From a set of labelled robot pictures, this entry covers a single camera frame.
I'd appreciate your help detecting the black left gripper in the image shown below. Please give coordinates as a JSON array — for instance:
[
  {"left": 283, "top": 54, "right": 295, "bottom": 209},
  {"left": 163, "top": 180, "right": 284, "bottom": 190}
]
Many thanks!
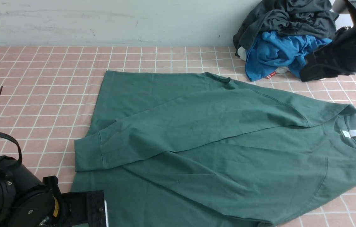
[{"left": 41, "top": 176, "right": 108, "bottom": 227}]

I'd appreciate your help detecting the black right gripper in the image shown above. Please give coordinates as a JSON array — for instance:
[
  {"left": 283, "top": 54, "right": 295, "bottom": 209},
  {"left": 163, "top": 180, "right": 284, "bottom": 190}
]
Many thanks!
[{"left": 300, "top": 25, "right": 356, "bottom": 82}]

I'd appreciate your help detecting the green long-sleeve shirt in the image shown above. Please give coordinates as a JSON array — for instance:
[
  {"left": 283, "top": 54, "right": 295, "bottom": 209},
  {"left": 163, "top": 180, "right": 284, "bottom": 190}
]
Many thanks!
[{"left": 72, "top": 71, "right": 356, "bottom": 227}]

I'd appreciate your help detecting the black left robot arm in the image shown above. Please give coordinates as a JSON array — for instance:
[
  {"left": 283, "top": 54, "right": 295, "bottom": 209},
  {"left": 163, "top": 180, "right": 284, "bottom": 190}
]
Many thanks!
[{"left": 0, "top": 156, "right": 109, "bottom": 227}]

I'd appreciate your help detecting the dark grey crumpled garment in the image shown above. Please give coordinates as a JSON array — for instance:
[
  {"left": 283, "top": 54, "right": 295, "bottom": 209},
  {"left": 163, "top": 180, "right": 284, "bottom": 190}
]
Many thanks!
[{"left": 233, "top": 0, "right": 339, "bottom": 50}]

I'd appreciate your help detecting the blue crumpled garment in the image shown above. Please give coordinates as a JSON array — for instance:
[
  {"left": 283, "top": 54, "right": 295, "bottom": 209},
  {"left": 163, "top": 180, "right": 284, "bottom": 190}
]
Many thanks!
[{"left": 245, "top": 31, "right": 332, "bottom": 82}]

